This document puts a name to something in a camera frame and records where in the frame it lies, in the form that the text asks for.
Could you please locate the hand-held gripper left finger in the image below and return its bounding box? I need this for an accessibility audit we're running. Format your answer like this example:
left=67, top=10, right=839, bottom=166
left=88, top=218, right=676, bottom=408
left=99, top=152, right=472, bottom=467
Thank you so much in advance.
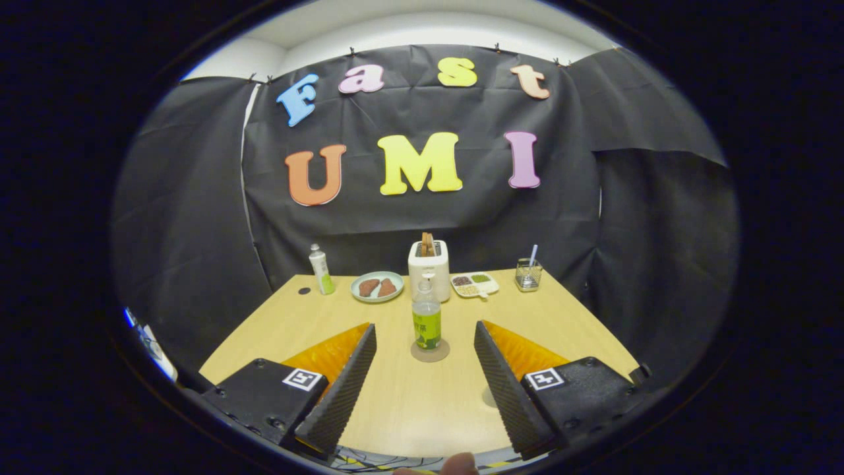
left=200, top=322, right=378, bottom=460

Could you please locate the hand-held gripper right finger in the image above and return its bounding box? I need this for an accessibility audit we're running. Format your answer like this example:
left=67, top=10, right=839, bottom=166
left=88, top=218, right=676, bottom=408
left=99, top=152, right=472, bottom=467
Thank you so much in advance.
left=473, top=320, right=650, bottom=461

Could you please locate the round brown coaster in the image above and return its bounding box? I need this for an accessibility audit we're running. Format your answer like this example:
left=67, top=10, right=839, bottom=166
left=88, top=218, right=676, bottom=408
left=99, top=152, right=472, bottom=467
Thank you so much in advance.
left=410, top=338, right=451, bottom=363

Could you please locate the clear juice bottle green label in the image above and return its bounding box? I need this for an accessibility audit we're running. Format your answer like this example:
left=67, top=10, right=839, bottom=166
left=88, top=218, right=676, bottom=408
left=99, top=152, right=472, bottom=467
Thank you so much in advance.
left=411, top=280, right=443, bottom=351

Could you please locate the wooden table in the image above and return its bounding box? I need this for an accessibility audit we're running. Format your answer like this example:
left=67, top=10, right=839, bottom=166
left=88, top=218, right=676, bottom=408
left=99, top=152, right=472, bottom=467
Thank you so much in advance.
left=199, top=267, right=640, bottom=459

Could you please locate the pale green plate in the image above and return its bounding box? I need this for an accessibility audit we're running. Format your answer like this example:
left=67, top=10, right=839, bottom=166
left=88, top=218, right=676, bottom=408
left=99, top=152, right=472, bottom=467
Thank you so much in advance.
left=349, top=270, right=405, bottom=304

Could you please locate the white divided dish of beans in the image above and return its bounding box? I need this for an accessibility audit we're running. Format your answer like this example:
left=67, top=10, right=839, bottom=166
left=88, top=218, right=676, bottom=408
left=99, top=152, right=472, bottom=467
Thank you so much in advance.
left=450, top=271, right=500, bottom=300

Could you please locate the white and green tube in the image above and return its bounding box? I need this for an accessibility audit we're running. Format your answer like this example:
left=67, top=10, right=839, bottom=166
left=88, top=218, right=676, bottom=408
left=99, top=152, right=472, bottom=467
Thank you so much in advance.
left=309, top=243, right=336, bottom=296

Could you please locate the white toaster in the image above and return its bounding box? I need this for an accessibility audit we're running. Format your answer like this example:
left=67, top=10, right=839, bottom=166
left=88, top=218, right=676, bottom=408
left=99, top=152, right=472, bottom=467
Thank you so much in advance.
left=407, top=239, right=452, bottom=303

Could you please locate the bundle of cables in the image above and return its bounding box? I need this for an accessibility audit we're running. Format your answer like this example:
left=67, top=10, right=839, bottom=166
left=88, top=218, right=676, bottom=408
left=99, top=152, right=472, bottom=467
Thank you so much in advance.
left=328, top=445, right=449, bottom=473

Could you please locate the wire mesh holder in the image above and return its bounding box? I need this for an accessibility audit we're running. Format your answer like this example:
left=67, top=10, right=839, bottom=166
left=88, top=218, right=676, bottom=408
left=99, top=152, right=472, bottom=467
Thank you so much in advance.
left=514, top=258, right=544, bottom=293

